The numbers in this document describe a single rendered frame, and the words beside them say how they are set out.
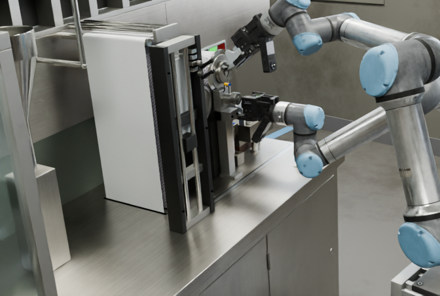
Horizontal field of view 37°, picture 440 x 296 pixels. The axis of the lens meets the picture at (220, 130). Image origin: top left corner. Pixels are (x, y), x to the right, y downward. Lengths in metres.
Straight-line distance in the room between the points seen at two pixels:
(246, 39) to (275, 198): 0.50
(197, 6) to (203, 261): 1.16
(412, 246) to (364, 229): 2.09
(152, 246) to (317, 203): 0.70
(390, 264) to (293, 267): 1.26
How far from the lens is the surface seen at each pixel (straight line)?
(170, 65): 1.74
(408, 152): 1.60
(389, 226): 3.76
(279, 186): 2.12
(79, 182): 2.19
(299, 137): 2.09
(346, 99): 4.95
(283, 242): 2.13
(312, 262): 2.37
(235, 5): 2.80
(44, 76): 2.02
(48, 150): 2.07
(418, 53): 1.61
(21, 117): 1.26
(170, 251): 1.81
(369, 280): 3.30
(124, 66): 1.90
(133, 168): 2.02
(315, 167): 1.97
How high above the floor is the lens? 1.81
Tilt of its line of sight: 20 degrees down
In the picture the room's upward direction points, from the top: 5 degrees counter-clockwise
